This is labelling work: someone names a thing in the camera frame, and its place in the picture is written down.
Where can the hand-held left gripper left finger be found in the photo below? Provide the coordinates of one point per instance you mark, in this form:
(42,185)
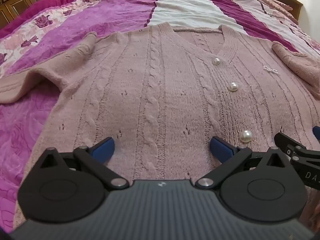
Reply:
(103,150)

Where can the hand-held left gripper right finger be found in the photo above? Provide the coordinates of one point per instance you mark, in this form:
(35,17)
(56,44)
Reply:
(221,151)

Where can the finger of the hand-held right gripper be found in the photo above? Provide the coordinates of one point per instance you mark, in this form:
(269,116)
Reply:
(283,140)
(317,132)

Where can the pink knitted cardigan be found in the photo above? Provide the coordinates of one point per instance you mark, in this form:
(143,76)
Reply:
(162,92)

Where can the long wooden cabinet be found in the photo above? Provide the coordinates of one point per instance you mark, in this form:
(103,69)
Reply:
(296,8)

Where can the pink knitted blanket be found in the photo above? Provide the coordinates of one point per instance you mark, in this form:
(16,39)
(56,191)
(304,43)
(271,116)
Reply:
(277,5)

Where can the striped floral bedspread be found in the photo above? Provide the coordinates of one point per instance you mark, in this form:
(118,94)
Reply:
(180,7)

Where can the dark wooden headboard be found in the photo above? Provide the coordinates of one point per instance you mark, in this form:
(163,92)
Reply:
(15,5)

